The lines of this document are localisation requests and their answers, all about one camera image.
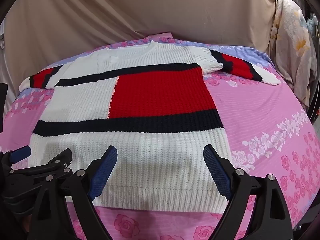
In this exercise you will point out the pink floral bed sheet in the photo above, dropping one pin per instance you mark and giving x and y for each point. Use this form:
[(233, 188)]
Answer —
[(250, 110)]

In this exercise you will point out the pale floral blanket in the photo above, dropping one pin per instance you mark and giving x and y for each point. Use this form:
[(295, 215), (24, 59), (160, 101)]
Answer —
[(292, 42)]

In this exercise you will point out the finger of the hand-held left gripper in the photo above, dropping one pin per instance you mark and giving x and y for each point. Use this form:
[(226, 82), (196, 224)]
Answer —
[(21, 153), (58, 161)]

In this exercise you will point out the white red black knit sweater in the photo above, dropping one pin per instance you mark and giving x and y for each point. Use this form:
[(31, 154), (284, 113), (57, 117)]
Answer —
[(155, 95)]

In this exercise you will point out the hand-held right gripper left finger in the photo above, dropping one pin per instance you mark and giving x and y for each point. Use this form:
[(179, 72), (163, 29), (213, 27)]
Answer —
[(103, 173)]

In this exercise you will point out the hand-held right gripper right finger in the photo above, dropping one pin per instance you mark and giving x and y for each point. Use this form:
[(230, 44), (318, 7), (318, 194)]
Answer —
[(218, 173)]

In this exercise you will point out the beige backdrop cloth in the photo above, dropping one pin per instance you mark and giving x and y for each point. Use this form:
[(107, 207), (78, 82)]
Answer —
[(125, 10)]

